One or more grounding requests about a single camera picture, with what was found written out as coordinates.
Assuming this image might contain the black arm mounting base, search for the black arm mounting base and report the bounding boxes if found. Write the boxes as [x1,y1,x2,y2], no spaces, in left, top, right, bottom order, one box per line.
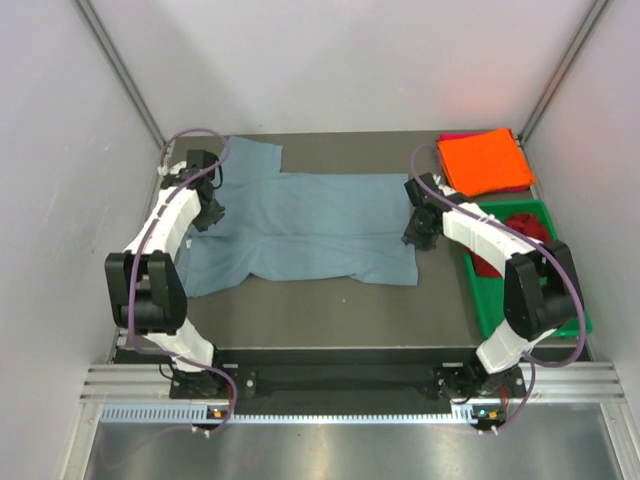
[168,345,526,404]

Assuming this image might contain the folded orange t-shirt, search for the folded orange t-shirt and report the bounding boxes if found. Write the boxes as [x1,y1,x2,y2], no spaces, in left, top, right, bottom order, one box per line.
[435,128,537,201]

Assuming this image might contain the green plastic tray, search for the green plastic tray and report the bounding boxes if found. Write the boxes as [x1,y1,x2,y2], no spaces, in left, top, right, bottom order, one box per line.
[459,199,596,343]

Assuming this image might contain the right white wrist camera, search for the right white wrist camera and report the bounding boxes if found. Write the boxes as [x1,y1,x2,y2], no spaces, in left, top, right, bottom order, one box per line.
[433,175,469,205]

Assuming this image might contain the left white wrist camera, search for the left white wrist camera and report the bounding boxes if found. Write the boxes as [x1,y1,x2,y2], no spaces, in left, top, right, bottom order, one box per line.
[158,160,187,177]

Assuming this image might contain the dark red t-shirt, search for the dark red t-shirt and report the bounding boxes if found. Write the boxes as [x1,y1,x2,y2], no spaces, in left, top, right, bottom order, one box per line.
[470,213,552,278]

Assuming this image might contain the grey-blue t-shirt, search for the grey-blue t-shirt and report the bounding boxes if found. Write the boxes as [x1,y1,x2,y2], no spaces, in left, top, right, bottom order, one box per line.
[177,137,418,297]

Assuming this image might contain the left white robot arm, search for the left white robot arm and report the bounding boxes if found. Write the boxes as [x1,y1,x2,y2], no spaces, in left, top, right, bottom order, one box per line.
[105,150,227,397]

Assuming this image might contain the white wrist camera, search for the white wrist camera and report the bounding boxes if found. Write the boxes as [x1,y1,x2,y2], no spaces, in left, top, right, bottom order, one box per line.
[158,160,187,177]
[433,175,469,205]

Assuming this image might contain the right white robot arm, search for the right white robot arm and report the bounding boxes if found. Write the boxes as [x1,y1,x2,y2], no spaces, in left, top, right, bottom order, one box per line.
[402,173,586,396]

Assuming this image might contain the slotted grey cable duct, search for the slotted grey cable duct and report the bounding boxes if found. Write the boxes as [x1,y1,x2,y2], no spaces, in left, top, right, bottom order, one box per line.
[99,402,507,425]

